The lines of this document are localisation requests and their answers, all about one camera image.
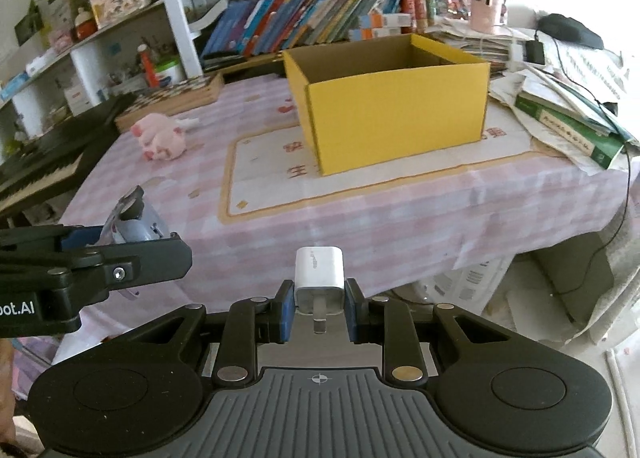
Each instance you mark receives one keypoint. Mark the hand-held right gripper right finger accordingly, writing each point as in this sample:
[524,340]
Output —
[351,313]

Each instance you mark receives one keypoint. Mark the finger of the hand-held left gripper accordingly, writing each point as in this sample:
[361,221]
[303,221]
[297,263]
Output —
[150,260]
[82,237]

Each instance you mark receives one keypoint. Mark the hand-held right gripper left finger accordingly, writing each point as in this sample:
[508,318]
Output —
[288,313]

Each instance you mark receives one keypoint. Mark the grey blue plastic gadget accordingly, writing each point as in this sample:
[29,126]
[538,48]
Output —
[142,223]

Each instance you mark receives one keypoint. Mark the white charger plug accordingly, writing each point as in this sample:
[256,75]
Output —
[320,273]

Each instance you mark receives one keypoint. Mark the yellow cardboard box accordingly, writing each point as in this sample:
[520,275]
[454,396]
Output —
[395,117]

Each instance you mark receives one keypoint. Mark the person's left forearm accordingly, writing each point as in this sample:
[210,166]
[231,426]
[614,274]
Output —
[5,388]

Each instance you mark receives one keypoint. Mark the black piano keyboard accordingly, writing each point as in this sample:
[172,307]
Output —
[45,157]

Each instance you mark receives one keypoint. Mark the pink checkered tablecloth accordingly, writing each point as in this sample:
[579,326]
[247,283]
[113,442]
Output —
[400,218]

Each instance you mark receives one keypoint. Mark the white printed bag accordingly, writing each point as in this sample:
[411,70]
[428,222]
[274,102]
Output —
[470,283]

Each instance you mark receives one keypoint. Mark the pink plush toy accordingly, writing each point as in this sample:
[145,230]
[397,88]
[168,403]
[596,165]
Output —
[160,135]

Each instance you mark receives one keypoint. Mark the white orange-bordered table mat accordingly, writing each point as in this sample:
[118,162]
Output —
[270,177]

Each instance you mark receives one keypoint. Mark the white box red label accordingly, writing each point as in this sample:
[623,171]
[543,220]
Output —
[77,97]

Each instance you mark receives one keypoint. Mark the wooden chessboard box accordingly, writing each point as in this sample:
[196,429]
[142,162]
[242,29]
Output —
[170,97]

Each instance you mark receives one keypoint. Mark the red bottle white cap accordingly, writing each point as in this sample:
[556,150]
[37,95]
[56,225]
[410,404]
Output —
[148,70]

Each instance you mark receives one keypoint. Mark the white jar green lid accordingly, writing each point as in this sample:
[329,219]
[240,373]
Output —
[170,73]

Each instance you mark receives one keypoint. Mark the dark green card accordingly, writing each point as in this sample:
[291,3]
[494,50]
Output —
[30,22]

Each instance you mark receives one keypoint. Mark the white wooden bookshelf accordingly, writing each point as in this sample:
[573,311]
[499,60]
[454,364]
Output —
[172,12]

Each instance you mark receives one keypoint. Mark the grey white blanket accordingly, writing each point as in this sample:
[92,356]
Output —
[622,263]

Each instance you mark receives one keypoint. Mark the orange white carton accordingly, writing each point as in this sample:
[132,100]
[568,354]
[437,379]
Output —
[372,34]
[392,20]

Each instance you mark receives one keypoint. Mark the green thick book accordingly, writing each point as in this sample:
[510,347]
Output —
[575,137]

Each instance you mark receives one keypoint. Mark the row of colourful books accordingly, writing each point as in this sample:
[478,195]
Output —
[300,17]

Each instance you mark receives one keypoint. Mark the white power adapter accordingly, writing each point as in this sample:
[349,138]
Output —
[516,55]

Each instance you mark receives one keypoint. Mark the black power adapter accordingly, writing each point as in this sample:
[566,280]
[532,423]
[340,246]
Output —
[535,52]

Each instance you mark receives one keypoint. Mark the red printed packets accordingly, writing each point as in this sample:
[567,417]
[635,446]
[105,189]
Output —
[440,5]

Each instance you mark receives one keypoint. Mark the pile of white papers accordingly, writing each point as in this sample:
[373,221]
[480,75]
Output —
[575,72]

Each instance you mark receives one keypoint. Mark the pink white carton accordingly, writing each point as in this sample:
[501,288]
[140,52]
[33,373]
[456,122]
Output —
[485,7]

